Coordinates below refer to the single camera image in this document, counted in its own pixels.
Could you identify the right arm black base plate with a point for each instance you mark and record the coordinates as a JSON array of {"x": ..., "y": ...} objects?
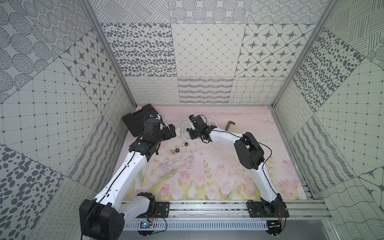
[{"x": 276, "y": 209}]

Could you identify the white slotted cable duct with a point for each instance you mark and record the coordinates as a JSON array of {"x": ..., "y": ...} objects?
[{"x": 197, "y": 225}]

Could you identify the small white plastic piece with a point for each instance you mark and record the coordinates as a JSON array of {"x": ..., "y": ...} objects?
[{"x": 178, "y": 131}]

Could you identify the black plastic tool case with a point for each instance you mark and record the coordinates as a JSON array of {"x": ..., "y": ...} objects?
[{"x": 135, "y": 121}]

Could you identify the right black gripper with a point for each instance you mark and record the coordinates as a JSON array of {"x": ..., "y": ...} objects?
[{"x": 192, "y": 135}]

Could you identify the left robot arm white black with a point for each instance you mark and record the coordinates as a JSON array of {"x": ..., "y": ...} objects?
[{"x": 103, "y": 217}]

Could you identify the white plastic storage box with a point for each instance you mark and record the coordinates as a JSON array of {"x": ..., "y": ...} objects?
[{"x": 187, "y": 125}]

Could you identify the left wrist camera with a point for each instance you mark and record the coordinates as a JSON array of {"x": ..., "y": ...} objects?
[{"x": 152, "y": 127}]

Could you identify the aluminium mounting rail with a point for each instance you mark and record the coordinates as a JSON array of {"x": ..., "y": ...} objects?
[{"x": 237, "y": 210}]

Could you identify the black hex allen key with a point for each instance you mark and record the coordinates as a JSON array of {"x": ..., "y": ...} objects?
[{"x": 229, "y": 124}]

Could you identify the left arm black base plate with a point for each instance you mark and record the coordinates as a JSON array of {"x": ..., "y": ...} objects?
[{"x": 158, "y": 210}]

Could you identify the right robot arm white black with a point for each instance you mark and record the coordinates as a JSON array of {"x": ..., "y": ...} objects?
[{"x": 250, "y": 154}]

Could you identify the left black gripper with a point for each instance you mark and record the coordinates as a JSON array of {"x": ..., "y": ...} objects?
[{"x": 167, "y": 131}]

